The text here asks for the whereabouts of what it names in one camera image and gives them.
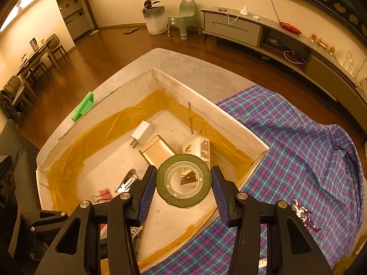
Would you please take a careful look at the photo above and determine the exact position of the white printed carton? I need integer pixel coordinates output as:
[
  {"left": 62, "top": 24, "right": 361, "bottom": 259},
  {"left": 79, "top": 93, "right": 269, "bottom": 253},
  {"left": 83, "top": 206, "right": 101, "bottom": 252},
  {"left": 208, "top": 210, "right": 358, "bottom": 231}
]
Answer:
[{"left": 181, "top": 137, "right": 211, "bottom": 169}]

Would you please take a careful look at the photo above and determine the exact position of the clear glass cup set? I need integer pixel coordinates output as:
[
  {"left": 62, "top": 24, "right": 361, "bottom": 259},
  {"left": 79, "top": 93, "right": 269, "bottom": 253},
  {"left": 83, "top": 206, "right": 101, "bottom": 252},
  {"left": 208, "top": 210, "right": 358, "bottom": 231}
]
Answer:
[{"left": 335, "top": 49, "right": 359, "bottom": 76}]

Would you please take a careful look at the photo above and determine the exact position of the white looped cable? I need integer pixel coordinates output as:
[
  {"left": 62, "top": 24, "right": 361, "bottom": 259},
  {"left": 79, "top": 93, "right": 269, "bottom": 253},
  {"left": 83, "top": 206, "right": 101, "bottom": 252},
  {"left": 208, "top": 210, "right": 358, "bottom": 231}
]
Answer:
[{"left": 284, "top": 51, "right": 306, "bottom": 64}]

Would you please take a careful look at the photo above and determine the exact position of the pink binder clip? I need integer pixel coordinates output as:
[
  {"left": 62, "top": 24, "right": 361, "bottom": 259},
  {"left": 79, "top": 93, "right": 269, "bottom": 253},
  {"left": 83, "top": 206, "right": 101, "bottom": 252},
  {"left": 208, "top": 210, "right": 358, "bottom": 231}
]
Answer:
[{"left": 92, "top": 188, "right": 112, "bottom": 204}]

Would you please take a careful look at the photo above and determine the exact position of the purple silver toy figure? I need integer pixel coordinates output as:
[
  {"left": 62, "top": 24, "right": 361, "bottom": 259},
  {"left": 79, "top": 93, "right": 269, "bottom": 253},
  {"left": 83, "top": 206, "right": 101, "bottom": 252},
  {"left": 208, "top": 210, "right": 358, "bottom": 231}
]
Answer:
[{"left": 290, "top": 199, "right": 322, "bottom": 232}]

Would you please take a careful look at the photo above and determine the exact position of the red flat ornament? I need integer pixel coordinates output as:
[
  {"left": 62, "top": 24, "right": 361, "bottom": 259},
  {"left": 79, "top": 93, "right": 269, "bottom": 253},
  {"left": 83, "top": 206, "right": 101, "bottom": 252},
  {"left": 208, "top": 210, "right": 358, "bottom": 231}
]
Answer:
[{"left": 279, "top": 21, "right": 302, "bottom": 34}]

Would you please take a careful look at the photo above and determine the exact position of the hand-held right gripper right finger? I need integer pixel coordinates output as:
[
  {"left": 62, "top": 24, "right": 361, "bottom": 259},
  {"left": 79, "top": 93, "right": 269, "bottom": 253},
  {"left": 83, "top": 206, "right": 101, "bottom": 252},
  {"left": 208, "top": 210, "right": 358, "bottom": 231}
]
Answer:
[{"left": 211, "top": 165, "right": 334, "bottom": 275}]

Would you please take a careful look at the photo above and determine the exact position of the long grey media cabinet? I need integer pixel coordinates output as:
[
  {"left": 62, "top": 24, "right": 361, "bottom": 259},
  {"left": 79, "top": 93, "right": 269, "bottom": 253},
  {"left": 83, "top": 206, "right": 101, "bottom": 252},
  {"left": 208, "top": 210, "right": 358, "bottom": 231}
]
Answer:
[{"left": 200, "top": 7, "right": 367, "bottom": 118}]

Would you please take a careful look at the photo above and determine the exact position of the white charging cable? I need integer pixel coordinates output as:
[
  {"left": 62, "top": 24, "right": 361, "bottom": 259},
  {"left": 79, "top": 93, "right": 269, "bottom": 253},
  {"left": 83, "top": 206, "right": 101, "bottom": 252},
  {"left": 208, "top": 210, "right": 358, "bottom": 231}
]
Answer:
[{"left": 224, "top": 10, "right": 243, "bottom": 25}]

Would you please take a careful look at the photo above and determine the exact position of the gold power bank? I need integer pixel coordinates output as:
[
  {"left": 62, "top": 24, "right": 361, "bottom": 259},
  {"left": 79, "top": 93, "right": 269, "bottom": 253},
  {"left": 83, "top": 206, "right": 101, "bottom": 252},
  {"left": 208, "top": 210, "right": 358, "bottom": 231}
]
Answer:
[{"left": 139, "top": 135, "right": 177, "bottom": 167}]

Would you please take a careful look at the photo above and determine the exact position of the white cardboard box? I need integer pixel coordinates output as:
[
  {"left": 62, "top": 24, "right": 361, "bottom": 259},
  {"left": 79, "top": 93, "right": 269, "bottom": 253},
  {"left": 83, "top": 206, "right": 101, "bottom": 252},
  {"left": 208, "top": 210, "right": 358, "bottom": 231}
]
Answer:
[{"left": 36, "top": 48, "right": 270, "bottom": 272}]

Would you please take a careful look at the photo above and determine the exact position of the white charger plug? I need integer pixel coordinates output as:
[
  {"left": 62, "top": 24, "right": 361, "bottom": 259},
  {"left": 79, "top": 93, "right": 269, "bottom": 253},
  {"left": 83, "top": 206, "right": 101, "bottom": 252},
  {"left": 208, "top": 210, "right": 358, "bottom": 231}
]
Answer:
[{"left": 130, "top": 121, "right": 155, "bottom": 147}]

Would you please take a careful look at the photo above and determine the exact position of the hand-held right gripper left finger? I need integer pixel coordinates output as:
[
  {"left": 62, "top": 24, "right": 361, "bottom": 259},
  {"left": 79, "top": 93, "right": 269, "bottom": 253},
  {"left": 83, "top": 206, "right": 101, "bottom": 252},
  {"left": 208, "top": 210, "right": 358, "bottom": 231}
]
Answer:
[{"left": 34, "top": 165, "right": 158, "bottom": 275}]

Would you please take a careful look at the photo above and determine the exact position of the dark cloth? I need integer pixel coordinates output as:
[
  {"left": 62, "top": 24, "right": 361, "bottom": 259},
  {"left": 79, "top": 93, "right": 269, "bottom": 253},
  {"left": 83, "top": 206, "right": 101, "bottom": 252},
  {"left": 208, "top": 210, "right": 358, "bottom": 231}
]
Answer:
[{"left": 0, "top": 119, "right": 41, "bottom": 215}]

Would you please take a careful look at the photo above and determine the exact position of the blue pink plaid cloth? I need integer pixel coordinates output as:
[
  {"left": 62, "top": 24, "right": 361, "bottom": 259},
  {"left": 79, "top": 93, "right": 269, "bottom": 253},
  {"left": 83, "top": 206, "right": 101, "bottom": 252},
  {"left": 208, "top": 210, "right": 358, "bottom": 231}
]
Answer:
[{"left": 140, "top": 84, "right": 367, "bottom": 275}]

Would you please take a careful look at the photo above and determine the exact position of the potted plant in white pot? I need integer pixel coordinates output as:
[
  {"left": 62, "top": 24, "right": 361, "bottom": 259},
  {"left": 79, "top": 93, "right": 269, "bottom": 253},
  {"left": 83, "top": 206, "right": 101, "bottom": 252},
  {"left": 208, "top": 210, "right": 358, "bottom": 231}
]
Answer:
[{"left": 142, "top": 0, "right": 168, "bottom": 35}]

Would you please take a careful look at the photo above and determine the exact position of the green plastic clip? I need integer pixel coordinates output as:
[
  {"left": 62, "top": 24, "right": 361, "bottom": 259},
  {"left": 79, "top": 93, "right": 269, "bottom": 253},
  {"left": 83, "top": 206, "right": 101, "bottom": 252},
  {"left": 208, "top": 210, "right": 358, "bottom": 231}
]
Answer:
[{"left": 72, "top": 92, "right": 95, "bottom": 122}]

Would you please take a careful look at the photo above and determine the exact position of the green tape roll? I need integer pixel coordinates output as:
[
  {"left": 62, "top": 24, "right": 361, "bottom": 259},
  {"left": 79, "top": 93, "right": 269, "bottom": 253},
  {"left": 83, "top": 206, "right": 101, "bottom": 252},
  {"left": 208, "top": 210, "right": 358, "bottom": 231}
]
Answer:
[{"left": 156, "top": 154, "right": 213, "bottom": 209}]

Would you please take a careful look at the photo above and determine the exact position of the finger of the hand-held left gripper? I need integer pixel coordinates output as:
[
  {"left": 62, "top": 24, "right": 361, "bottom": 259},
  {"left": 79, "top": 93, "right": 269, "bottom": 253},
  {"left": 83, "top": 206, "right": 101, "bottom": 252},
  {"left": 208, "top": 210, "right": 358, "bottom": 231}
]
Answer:
[
  {"left": 19, "top": 210, "right": 70, "bottom": 237},
  {"left": 27, "top": 236, "right": 58, "bottom": 264}
]

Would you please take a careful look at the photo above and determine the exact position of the thin dark cable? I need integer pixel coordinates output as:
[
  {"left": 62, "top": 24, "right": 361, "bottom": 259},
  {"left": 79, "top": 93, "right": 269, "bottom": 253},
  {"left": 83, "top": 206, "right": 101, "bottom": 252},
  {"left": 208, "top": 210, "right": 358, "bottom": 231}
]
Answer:
[{"left": 267, "top": 0, "right": 283, "bottom": 24}]

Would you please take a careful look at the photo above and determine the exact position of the green plastic chair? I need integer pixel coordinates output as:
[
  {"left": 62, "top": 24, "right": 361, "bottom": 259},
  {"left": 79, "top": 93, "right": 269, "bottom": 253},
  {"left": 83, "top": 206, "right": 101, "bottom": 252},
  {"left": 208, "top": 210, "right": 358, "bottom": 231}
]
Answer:
[{"left": 167, "top": 0, "right": 203, "bottom": 40}]

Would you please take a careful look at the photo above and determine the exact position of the wooden dining table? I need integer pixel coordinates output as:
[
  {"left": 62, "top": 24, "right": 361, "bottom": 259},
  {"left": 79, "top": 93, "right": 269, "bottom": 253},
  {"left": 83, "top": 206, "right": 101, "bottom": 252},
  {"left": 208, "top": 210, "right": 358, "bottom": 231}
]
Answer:
[{"left": 18, "top": 42, "right": 54, "bottom": 76}]

